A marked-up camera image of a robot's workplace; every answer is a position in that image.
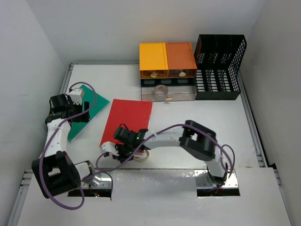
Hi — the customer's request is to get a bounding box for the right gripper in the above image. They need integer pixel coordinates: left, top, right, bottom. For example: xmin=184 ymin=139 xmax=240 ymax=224
xmin=112 ymin=141 xmax=135 ymax=162

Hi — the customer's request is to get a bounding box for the beige masking tape roll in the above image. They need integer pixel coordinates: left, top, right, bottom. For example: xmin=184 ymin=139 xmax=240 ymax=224
xmin=133 ymin=150 xmax=150 ymax=162

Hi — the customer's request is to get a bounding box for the green notebook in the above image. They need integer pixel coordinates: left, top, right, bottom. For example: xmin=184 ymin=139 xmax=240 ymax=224
xmin=68 ymin=85 xmax=110 ymax=142

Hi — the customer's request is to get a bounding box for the red folder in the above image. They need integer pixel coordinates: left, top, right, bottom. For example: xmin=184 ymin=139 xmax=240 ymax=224
xmin=100 ymin=99 xmax=153 ymax=145

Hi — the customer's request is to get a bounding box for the silver tape roll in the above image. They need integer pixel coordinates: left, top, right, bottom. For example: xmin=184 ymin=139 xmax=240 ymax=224
xmin=153 ymin=84 xmax=168 ymax=101

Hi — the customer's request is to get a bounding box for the grey bottom drawer box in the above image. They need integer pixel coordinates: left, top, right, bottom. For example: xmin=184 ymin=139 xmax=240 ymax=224
xmin=140 ymin=78 xmax=196 ymax=102

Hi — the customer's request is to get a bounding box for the yellow drawer box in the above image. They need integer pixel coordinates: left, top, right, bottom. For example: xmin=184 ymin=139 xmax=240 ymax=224
xmin=139 ymin=42 xmax=168 ymax=79

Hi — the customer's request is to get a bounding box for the orange drawer box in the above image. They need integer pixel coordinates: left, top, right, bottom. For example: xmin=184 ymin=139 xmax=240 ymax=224
xmin=166 ymin=42 xmax=197 ymax=78

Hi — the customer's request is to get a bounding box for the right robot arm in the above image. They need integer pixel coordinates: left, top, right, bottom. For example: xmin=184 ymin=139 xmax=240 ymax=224
xmin=113 ymin=120 xmax=234 ymax=187

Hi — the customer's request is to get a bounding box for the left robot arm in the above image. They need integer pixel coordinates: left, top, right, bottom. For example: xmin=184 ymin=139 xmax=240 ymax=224
xmin=32 ymin=89 xmax=94 ymax=198

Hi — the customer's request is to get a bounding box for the white foam front board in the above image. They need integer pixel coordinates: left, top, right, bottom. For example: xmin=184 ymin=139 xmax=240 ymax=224
xmin=18 ymin=168 xmax=290 ymax=226

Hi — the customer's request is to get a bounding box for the black mesh file organizer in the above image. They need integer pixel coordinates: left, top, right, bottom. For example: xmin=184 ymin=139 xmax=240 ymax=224
xmin=194 ymin=34 xmax=247 ymax=100

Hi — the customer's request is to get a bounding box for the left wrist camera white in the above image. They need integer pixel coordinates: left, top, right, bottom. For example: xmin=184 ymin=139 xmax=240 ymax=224
xmin=68 ymin=88 xmax=84 ymax=105

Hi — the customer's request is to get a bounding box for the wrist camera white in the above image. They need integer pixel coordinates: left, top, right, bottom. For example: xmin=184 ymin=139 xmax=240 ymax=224
xmin=68 ymin=88 xmax=84 ymax=105
xmin=100 ymin=141 xmax=119 ymax=157

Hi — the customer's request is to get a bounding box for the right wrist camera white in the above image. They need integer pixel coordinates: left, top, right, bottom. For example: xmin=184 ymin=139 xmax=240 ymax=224
xmin=100 ymin=141 xmax=119 ymax=157

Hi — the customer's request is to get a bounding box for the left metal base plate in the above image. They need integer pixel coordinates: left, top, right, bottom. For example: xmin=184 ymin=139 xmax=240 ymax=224
xmin=76 ymin=171 xmax=113 ymax=189

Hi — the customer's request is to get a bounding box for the metal base plate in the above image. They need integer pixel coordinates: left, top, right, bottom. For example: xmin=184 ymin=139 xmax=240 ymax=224
xmin=76 ymin=171 xmax=113 ymax=189
xmin=194 ymin=169 xmax=238 ymax=189

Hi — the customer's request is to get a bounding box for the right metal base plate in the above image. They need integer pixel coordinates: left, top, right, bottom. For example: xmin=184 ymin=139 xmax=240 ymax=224
xmin=194 ymin=169 xmax=238 ymax=189

